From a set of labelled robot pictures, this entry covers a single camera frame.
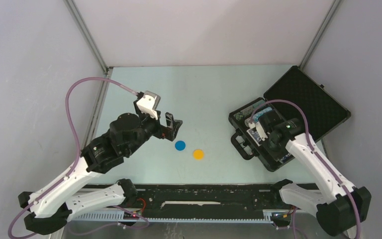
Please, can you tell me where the blue disc chip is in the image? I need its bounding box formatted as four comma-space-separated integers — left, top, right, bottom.
175, 140, 186, 151

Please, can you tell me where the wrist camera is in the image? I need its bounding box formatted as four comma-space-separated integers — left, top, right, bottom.
136, 91, 161, 120
247, 117, 268, 141

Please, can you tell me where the green chip row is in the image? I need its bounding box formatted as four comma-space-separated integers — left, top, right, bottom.
232, 105, 256, 121

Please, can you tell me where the blue card deck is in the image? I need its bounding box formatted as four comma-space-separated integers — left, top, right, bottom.
247, 128, 263, 146

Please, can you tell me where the black poker case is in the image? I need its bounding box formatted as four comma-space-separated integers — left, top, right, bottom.
228, 66, 351, 172

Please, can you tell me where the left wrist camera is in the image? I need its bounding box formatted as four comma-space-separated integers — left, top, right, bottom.
136, 91, 161, 120

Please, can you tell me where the yellow disc chip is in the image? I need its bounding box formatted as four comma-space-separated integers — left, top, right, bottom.
192, 149, 204, 160

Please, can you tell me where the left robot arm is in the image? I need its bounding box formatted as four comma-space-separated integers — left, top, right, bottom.
18, 113, 183, 235

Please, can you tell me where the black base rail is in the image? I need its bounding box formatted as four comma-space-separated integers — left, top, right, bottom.
89, 183, 304, 221

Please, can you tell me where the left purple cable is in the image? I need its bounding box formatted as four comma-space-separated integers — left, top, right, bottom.
7, 77, 141, 239

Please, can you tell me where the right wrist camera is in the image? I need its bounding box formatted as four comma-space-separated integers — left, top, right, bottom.
247, 117, 268, 141

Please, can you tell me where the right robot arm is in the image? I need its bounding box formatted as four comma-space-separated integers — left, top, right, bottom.
249, 109, 372, 239

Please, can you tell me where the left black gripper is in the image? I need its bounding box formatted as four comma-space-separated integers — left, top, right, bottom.
125, 100, 182, 156

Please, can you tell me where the blue chip row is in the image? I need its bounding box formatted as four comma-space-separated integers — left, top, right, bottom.
250, 107, 273, 122

